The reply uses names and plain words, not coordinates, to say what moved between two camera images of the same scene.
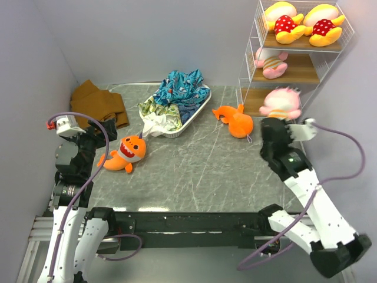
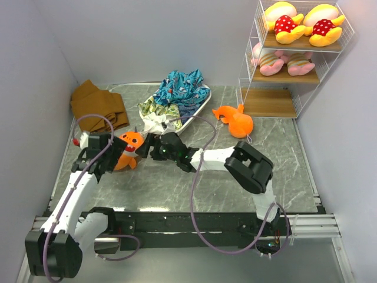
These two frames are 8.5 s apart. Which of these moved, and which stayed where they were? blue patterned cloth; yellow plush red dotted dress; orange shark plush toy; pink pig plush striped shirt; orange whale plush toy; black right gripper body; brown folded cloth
Moved: black right gripper body; orange shark plush toy; pink pig plush striped shirt
Stayed: orange whale plush toy; yellow plush red dotted dress; blue patterned cloth; brown folded cloth
